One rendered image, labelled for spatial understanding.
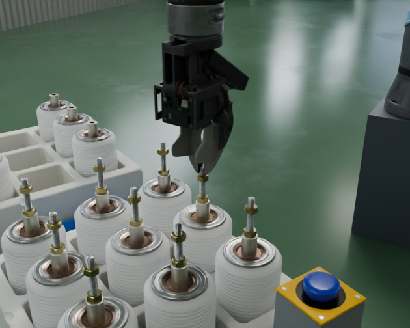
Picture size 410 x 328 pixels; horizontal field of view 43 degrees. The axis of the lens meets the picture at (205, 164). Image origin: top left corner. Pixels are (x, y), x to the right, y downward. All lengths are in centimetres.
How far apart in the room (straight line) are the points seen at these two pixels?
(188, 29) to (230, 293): 36
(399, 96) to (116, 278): 72
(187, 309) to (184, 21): 36
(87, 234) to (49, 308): 17
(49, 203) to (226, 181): 57
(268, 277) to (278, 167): 88
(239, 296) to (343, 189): 80
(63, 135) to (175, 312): 67
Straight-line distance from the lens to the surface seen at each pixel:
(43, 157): 133
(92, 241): 86
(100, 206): 87
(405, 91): 118
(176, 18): 69
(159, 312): 68
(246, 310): 76
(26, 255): 82
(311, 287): 58
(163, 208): 89
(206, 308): 69
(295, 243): 124
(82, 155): 115
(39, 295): 73
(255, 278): 73
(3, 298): 84
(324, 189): 149
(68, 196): 111
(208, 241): 81
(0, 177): 109
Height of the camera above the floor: 69
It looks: 26 degrees down
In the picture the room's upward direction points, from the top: straight up
